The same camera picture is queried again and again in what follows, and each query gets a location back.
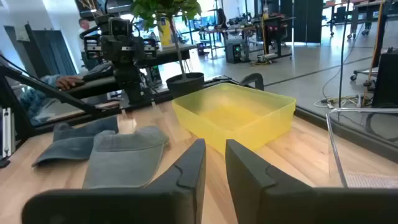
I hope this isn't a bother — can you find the bundle of floor cables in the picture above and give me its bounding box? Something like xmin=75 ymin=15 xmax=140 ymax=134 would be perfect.
xmin=313 ymin=94 xmax=374 ymax=110

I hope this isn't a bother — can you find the black hanging cable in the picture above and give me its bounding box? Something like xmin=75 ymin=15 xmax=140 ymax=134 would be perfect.
xmin=337 ymin=0 xmax=351 ymax=108

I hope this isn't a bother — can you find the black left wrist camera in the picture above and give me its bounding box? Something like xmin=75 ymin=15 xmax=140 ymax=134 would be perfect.
xmin=106 ymin=16 xmax=133 ymax=37

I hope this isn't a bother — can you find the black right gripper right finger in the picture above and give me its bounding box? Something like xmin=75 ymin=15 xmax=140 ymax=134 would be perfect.
xmin=225 ymin=139 xmax=398 ymax=224

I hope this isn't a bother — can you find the silver aluminium bracket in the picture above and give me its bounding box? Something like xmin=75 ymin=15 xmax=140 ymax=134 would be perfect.
xmin=1 ymin=106 xmax=14 ymax=158

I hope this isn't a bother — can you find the potted green plant black pot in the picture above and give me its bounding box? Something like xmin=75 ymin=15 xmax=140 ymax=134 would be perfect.
xmin=129 ymin=0 xmax=206 ymax=99

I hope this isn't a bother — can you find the person's hand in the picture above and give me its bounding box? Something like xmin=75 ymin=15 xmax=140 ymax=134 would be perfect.
xmin=55 ymin=75 xmax=85 ymax=91

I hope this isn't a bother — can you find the orange pole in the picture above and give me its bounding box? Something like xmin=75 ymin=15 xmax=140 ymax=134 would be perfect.
xmin=361 ymin=0 xmax=387 ymax=107

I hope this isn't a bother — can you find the black workbench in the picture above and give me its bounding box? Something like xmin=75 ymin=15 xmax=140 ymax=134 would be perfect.
xmin=198 ymin=14 xmax=296 ymax=60

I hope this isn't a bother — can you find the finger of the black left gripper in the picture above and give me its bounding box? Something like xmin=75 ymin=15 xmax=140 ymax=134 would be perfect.
xmin=144 ymin=38 xmax=158 ymax=58
xmin=83 ymin=35 xmax=101 ymax=60

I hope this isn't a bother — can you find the yellow translucent plastic bin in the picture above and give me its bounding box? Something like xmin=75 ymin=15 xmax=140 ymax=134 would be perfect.
xmin=171 ymin=82 xmax=297 ymax=156

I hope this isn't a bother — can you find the yellow box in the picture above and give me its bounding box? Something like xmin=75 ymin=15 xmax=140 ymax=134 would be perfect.
xmin=157 ymin=16 xmax=174 ymax=47

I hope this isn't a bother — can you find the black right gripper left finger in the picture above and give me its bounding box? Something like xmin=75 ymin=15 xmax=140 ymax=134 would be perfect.
xmin=21 ymin=139 xmax=206 ymax=224

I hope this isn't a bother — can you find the person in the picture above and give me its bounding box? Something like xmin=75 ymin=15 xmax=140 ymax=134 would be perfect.
xmin=19 ymin=73 xmax=63 ymax=126

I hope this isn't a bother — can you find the black computer tower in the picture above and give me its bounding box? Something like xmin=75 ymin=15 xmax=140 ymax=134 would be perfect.
xmin=224 ymin=40 xmax=247 ymax=65

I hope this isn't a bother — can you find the clear plastic bin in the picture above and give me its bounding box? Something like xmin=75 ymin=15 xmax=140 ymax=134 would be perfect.
xmin=325 ymin=107 xmax=398 ymax=189

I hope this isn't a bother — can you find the black equipment case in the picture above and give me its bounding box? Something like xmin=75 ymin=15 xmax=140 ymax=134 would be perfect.
xmin=371 ymin=48 xmax=398 ymax=108

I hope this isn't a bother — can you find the black curved clamp handle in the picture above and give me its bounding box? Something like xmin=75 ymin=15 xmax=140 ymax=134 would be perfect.
xmin=238 ymin=72 xmax=265 ymax=91

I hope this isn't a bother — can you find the black aluminium rig frame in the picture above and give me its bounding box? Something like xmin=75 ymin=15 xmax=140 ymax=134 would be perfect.
xmin=0 ymin=54 xmax=398 ymax=169

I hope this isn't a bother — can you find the blue grey room divider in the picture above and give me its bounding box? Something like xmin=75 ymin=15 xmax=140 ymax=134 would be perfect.
xmin=24 ymin=22 xmax=79 ymax=77

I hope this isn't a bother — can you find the black partition panel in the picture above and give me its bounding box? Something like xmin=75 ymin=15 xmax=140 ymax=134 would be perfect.
xmin=292 ymin=0 xmax=323 ymax=44

